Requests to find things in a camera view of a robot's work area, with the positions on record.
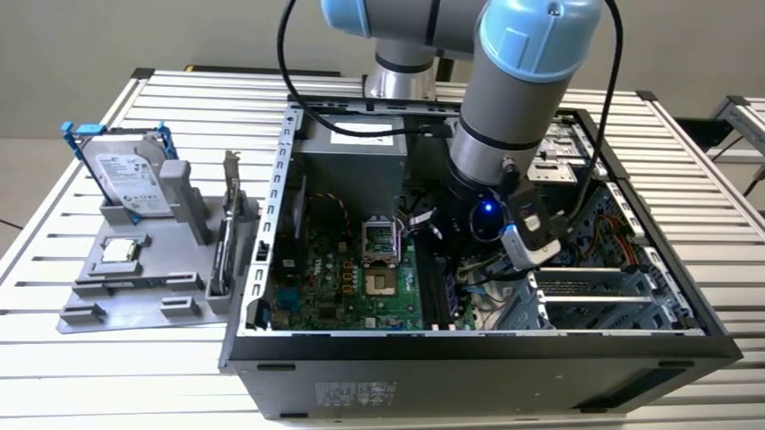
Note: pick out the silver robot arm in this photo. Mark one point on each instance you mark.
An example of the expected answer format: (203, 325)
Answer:
(514, 112)

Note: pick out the hard disk in blue carrier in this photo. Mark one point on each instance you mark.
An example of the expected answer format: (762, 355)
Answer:
(128, 174)

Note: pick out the green graphics card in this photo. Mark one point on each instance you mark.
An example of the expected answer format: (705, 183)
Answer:
(224, 251)

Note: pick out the CPU socket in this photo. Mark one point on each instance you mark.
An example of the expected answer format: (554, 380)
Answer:
(381, 282)

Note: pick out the green motherboard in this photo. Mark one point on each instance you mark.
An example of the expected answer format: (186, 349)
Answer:
(323, 277)

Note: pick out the silver CPU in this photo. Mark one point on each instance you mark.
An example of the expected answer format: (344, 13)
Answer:
(122, 250)

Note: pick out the black table bracket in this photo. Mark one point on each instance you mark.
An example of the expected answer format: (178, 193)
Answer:
(705, 132)

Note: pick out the grey power supply unit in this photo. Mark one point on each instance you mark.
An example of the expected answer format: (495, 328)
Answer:
(353, 174)

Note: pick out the dark RAM stick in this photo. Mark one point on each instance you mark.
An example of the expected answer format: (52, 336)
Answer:
(457, 291)
(138, 283)

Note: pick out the aluminium frame table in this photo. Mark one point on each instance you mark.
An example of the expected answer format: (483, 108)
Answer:
(741, 112)

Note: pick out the black RAM slot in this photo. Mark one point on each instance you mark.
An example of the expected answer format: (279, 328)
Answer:
(434, 291)
(442, 309)
(426, 291)

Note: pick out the perforated metal disk bay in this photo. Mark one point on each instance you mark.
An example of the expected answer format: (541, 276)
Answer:
(597, 299)

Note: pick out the grey parts rack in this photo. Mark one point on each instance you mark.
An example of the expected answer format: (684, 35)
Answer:
(174, 255)

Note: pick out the black PC case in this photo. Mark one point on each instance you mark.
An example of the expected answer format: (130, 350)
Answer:
(418, 385)

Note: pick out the blue expansion slot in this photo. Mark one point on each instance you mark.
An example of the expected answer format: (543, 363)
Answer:
(287, 300)

